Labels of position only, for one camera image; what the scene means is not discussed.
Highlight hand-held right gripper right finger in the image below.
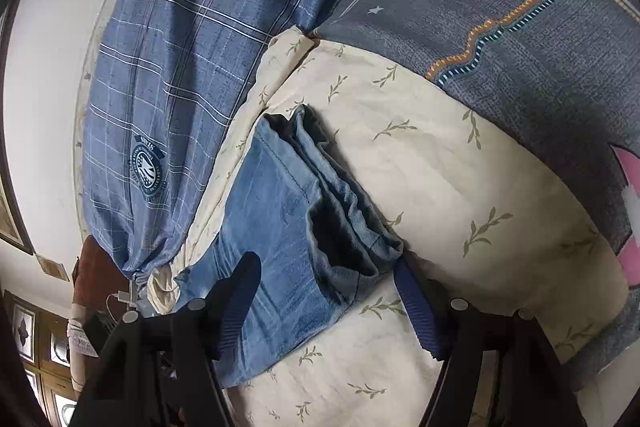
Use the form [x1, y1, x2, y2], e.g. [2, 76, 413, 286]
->
[394, 259, 588, 427]

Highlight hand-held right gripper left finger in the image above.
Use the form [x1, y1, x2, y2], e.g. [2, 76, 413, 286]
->
[67, 251, 263, 427]

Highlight blue denim pants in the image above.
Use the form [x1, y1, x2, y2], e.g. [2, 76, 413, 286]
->
[172, 103, 405, 390]

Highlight cream leaf print blanket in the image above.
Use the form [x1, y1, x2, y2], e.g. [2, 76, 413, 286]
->
[147, 27, 631, 427]

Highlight brown armchair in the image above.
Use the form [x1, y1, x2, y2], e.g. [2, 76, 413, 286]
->
[71, 234, 136, 310]

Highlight lilac cloth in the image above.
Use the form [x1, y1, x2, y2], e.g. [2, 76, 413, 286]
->
[66, 318, 101, 358]

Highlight wooden glass panel door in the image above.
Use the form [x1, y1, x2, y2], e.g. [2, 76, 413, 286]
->
[0, 289, 81, 427]

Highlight blue plaid sofa cover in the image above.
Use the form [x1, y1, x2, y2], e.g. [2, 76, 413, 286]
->
[80, 0, 381, 283]

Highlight white charging cable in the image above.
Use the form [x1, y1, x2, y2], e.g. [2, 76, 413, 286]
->
[104, 291, 137, 324]

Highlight small wall picture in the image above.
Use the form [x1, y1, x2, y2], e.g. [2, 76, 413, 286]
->
[35, 255, 70, 282]

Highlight large framed wall painting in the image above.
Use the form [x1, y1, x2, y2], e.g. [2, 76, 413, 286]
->
[0, 177, 35, 255]

